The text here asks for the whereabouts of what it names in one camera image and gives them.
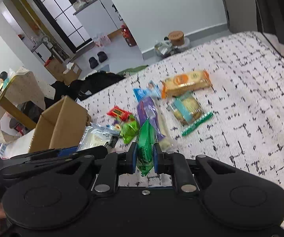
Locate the bright green snack packet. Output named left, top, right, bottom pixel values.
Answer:
left=120, top=114, right=140, bottom=144

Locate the dark green snack packet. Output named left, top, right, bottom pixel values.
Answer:
left=137, top=119, right=156, bottom=177

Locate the white cake snack pack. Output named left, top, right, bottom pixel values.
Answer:
left=77, top=124, right=120, bottom=153

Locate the red candy bar wrapper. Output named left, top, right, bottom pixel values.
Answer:
left=107, top=106, right=131, bottom=121

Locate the purple long snack pack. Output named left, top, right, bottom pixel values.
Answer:
left=137, top=96, right=174, bottom=152

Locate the teal biscuit pack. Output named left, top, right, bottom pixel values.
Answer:
left=168, top=91, right=214, bottom=136

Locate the brown cardboard box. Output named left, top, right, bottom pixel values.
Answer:
left=29, top=96, right=91, bottom=153

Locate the light blue snack packet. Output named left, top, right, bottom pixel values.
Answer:
left=133, top=81, right=161, bottom=102

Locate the orange rice cracker pack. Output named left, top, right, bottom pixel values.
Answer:
left=161, top=71, right=212, bottom=99

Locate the wooden table with cloth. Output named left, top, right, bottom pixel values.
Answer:
left=0, top=67, right=55, bottom=144

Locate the black clothes pile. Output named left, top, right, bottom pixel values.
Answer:
left=44, top=71, right=125, bottom=109

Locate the white patterned bed blanket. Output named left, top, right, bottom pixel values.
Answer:
left=79, top=30, right=284, bottom=237

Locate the doll figure on table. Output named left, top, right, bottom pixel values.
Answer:
left=0, top=71, right=9, bottom=91

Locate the green crocodile rug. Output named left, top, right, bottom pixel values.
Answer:
left=117, top=65, right=148, bottom=78

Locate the left black slipper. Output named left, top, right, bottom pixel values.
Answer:
left=89, top=57, right=99, bottom=69

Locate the black slipper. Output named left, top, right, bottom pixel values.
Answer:
left=97, top=51, right=108, bottom=63
left=89, top=57, right=99, bottom=69

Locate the floor cardboard box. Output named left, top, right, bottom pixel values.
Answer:
left=44, top=58, right=82, bottom=86

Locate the right black slipper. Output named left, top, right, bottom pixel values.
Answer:
left=97, top=51, right=108, bottom=63

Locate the grey plastic bag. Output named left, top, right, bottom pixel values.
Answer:
left=154, top=38, right=191, bottom=59

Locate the pink plastic bag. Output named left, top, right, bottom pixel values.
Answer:
left=92, top=33, right=111, bottom=47

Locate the brown lidded paper bucket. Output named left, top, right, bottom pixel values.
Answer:
left=168, top=31, right=184, bottom=46

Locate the red oil bottle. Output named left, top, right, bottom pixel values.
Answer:
left=121, top=25, right=137, bottom=47

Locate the white kitchen cabinet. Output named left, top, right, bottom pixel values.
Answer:
left=74, top=0, right=123, bottom=38

